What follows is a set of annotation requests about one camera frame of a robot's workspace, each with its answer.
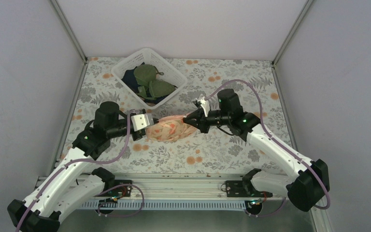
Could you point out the floral patterned table mat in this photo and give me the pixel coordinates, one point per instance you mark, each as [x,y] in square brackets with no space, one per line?
[199,153]

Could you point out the peach floral mesh laundry bag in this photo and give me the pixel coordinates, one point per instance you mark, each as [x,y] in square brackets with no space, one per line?
[170,129]

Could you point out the white plastic basket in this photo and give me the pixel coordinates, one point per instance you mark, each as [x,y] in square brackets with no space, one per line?
[149,56]

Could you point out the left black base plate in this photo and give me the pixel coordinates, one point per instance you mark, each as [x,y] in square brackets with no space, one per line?
[121,191]

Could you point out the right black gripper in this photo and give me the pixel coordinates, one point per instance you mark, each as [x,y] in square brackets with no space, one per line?
[198,114]

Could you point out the dark navy garment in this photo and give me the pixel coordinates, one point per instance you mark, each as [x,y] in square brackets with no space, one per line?
[130,80]

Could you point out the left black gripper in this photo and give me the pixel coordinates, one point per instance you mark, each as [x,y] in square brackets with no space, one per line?
[140,133]

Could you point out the white slotted cable duct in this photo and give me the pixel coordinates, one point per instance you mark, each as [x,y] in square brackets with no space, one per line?
[208,205]

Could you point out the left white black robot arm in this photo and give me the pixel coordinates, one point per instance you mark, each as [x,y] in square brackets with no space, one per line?
[52,202]

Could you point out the aluminium rail frame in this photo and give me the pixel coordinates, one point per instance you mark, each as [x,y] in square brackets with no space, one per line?
[152,186]

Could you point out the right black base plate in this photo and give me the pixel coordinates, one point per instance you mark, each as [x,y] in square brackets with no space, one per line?
[235,189]

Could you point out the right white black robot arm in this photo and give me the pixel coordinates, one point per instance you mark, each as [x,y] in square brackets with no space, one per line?
[306,181]

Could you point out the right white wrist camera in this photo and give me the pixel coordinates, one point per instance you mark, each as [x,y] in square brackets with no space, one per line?
[203,104]

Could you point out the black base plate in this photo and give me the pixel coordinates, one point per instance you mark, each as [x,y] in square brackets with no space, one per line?
[235,189]
[121,191]

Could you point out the green bra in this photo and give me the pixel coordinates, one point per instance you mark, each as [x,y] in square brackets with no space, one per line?
[150,87]

